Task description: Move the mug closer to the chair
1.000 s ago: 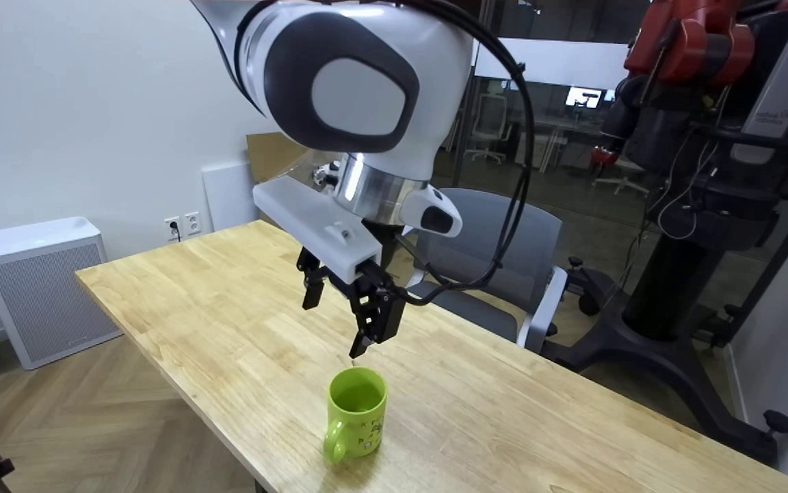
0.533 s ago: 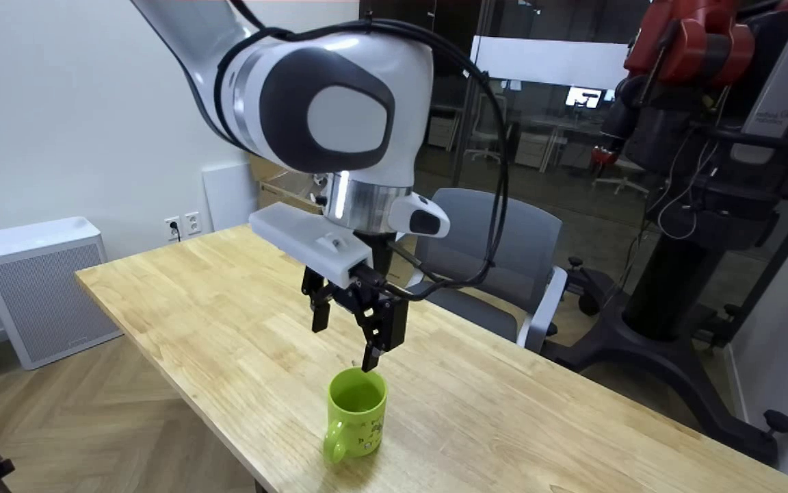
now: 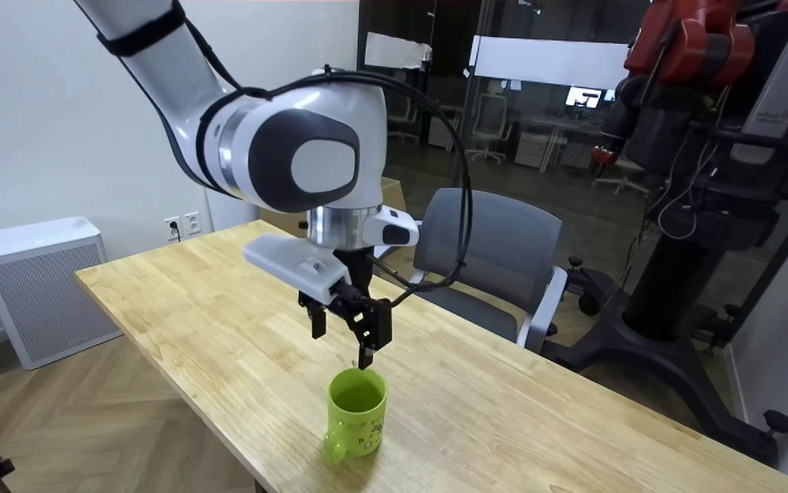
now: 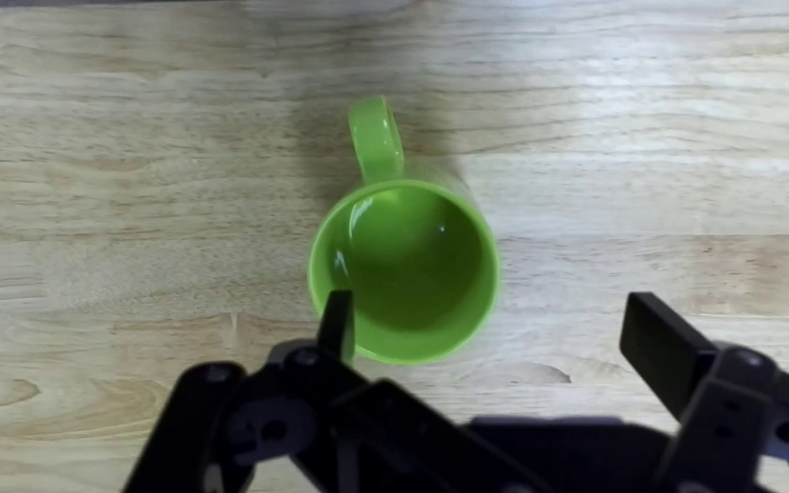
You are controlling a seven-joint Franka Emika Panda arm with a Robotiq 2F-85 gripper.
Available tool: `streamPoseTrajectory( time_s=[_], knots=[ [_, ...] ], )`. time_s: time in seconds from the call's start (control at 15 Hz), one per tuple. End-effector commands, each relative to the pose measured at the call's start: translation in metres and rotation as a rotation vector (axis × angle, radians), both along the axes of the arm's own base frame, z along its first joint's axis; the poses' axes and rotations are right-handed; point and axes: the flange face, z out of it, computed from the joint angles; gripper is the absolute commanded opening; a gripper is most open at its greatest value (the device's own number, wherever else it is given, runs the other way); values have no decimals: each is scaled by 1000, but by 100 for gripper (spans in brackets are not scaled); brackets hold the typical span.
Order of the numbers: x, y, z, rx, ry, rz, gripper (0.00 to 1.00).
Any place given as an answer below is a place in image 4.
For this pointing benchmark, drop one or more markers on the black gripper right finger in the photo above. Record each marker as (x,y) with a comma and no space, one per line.
(732,411)

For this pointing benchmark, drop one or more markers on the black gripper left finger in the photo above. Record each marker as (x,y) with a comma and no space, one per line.
(323,428)

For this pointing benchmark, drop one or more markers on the green ceramic mug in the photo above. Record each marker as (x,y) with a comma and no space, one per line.
(412,255)

